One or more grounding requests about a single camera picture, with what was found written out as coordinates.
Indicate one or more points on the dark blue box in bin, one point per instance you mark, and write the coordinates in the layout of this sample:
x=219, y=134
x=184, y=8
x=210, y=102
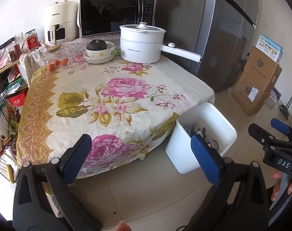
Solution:
x=201, y=132

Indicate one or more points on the black microwave oven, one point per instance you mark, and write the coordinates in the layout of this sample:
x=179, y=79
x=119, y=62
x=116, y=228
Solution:
x=106, y=16

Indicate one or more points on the glass jar with wooden lid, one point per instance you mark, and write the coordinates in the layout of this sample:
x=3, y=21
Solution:
x=55, y=52

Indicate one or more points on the red labelled jar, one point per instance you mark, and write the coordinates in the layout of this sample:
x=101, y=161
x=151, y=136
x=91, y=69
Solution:
x=32, y=40

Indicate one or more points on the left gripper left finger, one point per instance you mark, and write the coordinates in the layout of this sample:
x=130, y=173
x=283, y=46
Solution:
x=31, y=208

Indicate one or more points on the orange tangerine left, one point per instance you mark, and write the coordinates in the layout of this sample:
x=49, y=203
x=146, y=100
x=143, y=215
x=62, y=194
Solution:
x=51, y=66

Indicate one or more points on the blue white printed box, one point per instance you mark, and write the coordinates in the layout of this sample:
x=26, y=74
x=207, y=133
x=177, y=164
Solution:
x=270, y=48

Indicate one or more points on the upper cardboard box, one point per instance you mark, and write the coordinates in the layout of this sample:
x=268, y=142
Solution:
x=262, y=70

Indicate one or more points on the grey refrigerator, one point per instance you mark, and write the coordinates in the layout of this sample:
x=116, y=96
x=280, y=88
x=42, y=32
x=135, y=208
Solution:
x=220, y=31

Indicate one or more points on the person left hand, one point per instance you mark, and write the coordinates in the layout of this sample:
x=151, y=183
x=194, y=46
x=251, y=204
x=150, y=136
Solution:
x=122, y=226

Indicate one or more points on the orange tangerine middle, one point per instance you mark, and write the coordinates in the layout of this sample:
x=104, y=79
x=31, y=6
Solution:
x=57, y=62

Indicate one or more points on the cardboard box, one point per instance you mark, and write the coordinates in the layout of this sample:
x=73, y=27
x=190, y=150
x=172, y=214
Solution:
x=249, y=96
x=262, y=70

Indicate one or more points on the white trash bin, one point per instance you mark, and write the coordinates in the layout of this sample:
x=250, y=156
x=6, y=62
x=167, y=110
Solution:
x=182, y=149

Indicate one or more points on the orange tangerine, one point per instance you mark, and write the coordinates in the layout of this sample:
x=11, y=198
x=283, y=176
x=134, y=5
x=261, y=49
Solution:
x=57, y=62
x=64, y=62
x=51, y=66

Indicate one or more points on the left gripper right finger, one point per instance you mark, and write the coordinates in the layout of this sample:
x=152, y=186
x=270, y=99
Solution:
x=237, y=199

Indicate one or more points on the clear plastic bottle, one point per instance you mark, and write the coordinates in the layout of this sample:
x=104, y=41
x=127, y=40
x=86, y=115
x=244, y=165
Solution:
x=188, y=128

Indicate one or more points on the orange tangerine right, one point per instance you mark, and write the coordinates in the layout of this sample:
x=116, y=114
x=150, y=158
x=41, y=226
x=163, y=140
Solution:
x=64, y=62

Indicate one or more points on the floral tablecloth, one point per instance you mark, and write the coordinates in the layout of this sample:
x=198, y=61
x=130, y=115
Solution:
x=127, y=108

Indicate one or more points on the lower cardboard box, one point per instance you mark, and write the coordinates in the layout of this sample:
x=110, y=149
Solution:
x=249, y=96

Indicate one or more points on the cream air fryer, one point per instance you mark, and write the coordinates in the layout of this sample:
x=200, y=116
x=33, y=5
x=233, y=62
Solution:
x=62, y=22

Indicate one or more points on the person right hand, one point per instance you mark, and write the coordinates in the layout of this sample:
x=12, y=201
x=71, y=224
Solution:
x=278, y=175

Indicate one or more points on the white electric cooking pot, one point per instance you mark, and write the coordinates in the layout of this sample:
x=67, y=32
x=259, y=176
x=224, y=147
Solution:
x=140, y=43

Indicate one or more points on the dark green pumpkin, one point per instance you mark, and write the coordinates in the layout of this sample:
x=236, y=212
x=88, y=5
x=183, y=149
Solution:
x=96, y=45

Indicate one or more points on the cream bowl with green handle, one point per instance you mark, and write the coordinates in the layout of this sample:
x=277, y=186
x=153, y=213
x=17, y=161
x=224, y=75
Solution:
x=111, y=50

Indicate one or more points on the black wire rack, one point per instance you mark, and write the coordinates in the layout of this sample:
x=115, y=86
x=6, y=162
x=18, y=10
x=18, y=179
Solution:
x=8, y=123

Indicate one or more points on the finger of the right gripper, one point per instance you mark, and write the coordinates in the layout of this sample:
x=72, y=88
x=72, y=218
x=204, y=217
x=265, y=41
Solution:
x=280, y=126
x=261, y=135

